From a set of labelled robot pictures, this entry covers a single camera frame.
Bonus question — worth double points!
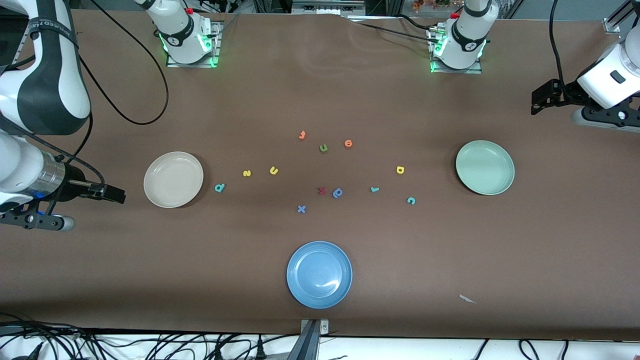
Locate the beige round plate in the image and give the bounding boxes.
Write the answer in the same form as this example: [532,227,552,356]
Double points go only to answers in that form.
[143,151,205,209]

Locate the green round plate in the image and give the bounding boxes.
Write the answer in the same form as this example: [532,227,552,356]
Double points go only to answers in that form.
[455,140,516,196]

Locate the orange dried flowers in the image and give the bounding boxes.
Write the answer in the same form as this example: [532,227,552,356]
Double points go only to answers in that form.
[412,0,453,12]

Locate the brown table cover sheet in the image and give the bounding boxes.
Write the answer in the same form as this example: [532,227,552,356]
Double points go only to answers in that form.
[0,9,640,342]

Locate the blue round plate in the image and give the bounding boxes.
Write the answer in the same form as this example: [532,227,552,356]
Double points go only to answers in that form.
[286,241,353,310]

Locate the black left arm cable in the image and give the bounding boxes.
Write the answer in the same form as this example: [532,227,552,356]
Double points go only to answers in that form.
[548,0,578,103]

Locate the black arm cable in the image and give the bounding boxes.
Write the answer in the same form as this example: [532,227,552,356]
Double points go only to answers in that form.
[50,0,170,188]
[548,0,578,103]

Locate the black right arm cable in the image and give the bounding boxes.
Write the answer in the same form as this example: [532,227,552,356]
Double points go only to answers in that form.
[50,0,170,188]

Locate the aluminium frame profile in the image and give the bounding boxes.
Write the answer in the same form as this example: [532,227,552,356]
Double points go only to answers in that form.
[602,0,640,35]

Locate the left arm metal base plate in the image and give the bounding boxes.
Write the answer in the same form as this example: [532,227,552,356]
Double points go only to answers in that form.
[429,27,484,75]

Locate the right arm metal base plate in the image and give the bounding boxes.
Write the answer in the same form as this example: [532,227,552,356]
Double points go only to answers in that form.
[166,21,222,69]

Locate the thick black floor cable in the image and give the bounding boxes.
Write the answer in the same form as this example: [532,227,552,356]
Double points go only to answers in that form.
[0,319,83,335]

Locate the black base cable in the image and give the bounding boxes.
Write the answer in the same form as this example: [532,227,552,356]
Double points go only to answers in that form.
[350,20,434,42]

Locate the grey metal frame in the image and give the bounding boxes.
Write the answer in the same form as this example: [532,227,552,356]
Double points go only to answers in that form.
[291,0,367,16]

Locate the grey metal mount bracket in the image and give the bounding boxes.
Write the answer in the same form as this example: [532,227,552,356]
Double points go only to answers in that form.
[287,319,330,360]

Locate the black looped floor cable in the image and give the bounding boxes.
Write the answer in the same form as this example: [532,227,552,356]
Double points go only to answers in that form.
[520,339,542,360]

